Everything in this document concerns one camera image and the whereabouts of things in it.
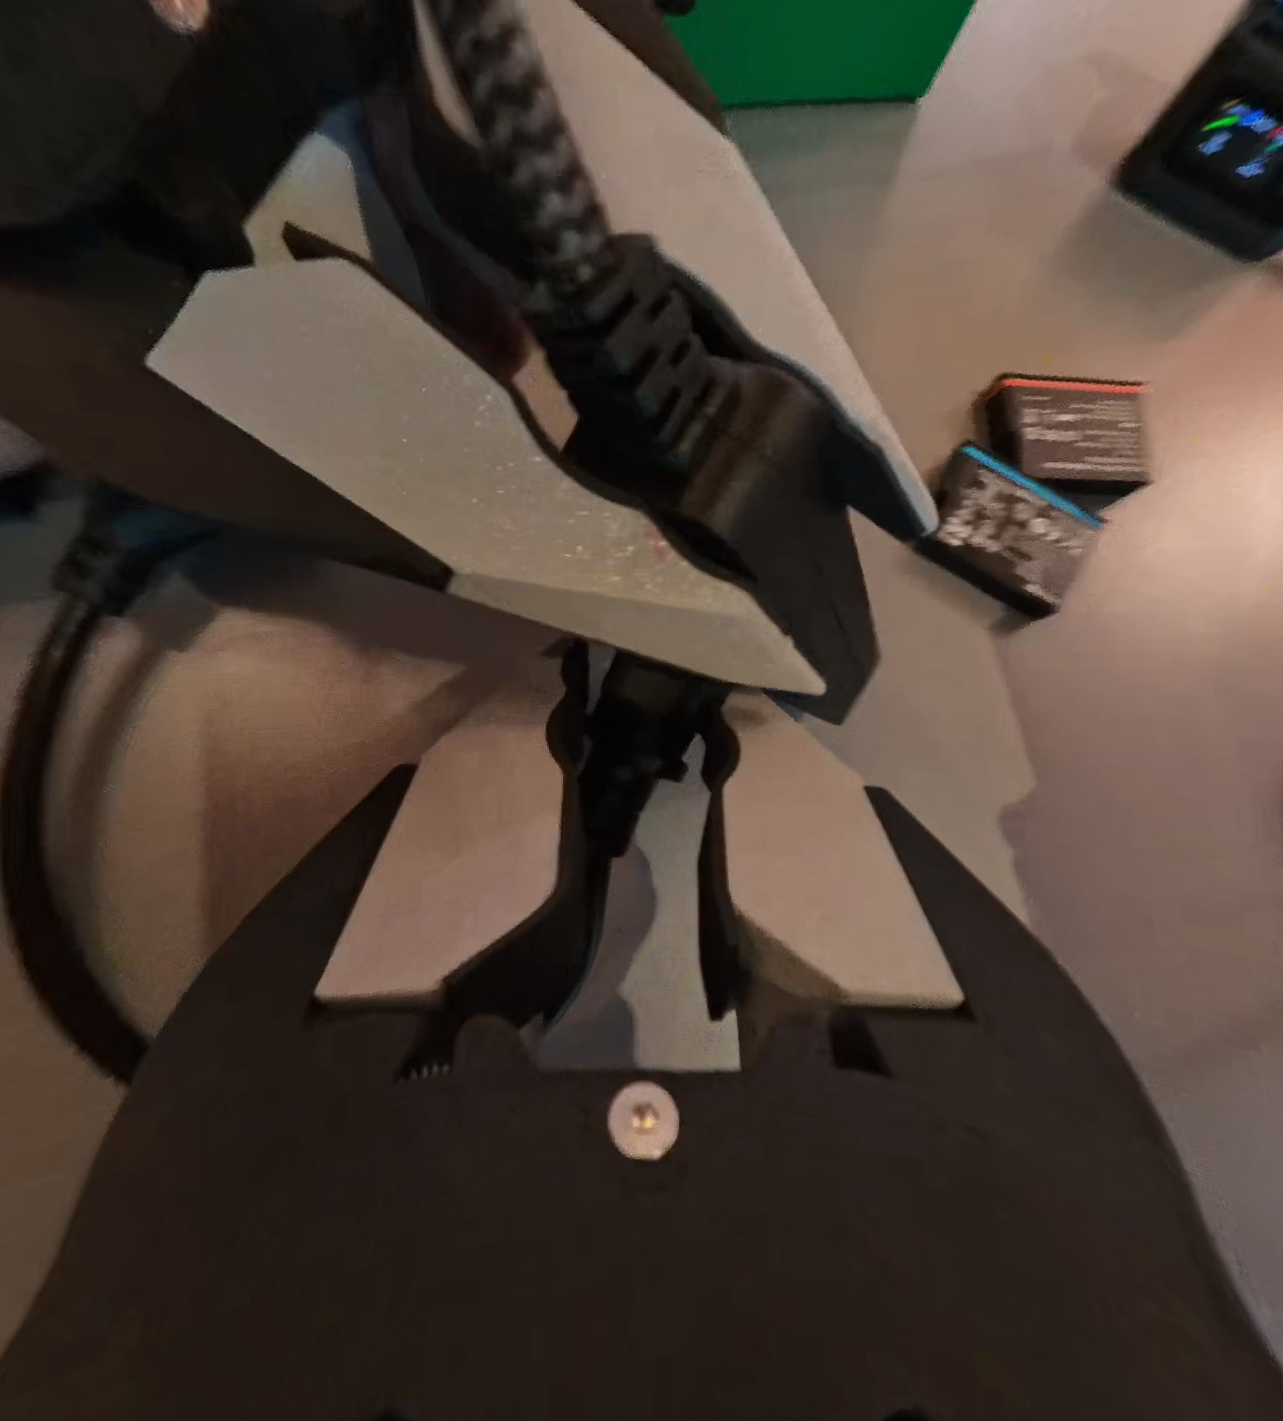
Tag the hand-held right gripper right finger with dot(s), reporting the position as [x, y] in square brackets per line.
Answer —
[830, 888]

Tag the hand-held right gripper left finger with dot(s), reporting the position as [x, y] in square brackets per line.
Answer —
[453, 888]

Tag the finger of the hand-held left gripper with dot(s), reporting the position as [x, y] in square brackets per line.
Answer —
[708, 188]
[375, 422]

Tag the green plastic bin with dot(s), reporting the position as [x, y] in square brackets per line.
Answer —
[819, 50]

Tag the blue-edged black battery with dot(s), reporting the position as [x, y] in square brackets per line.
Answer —
[1008, 533]

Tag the red-edged black battery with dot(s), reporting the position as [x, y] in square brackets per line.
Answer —
[1075, 432]

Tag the black battery charger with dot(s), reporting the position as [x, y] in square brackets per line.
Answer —
[1240, 155]

